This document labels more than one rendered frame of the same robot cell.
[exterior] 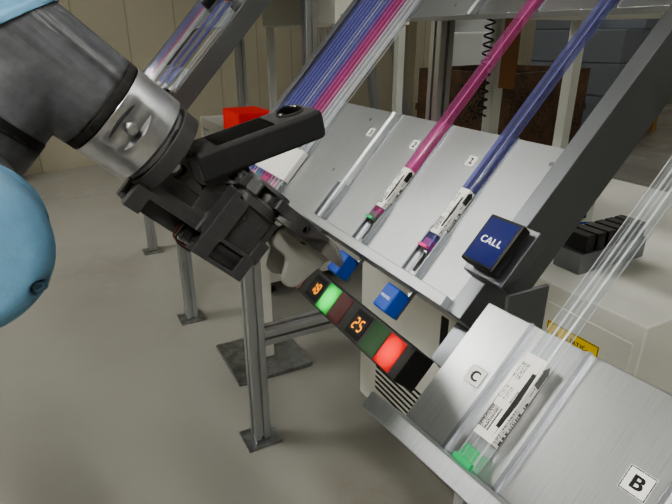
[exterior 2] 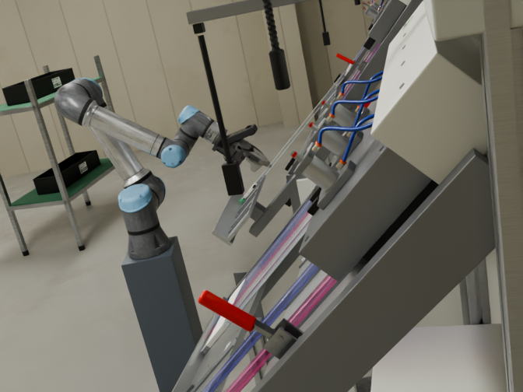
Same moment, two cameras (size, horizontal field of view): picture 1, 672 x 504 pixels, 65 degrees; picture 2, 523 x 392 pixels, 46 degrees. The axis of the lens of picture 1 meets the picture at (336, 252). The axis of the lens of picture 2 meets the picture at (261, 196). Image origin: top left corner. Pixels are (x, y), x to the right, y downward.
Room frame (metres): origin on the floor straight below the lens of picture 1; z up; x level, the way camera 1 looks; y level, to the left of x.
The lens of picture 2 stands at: (-1.02, -1.44, 1.37)
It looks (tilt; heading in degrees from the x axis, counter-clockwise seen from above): 19 degrees down; 45
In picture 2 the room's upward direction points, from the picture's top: 12 degrees counter-clockwise
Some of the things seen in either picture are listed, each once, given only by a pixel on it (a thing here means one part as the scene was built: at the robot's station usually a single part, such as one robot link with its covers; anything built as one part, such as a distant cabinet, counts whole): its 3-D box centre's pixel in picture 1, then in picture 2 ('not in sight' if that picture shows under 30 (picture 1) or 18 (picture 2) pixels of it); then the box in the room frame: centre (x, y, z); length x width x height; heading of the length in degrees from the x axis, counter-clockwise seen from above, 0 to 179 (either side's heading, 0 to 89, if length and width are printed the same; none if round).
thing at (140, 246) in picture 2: not in sight; (146, 237); (0.12, 0.32, 0.60); 0.15 x 0.15 x 0.10
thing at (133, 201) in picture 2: not in sight; (138, 206); (0.13, 0.32, 0.72); 0.13 x 0.12 x 0.14; 37
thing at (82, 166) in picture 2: not in sight; (68, 171); (1.02, 2.40, 0.41); 0.57 x 0.17 x 0.11; 28
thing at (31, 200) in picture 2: not in sight; (62, 151); (1.02, 2.40, 0.55); 0.91 x 0.46 x 1.10; 28
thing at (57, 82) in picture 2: not in sight; (41, 85); (1.02, 2.40, 1.01); 0.57 x 0.17 x 0.11; 28
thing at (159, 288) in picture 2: not in sight; (168, 316); (0.12, 0.32, 0.28); 0.18 x 0.18 x 0.55; 42
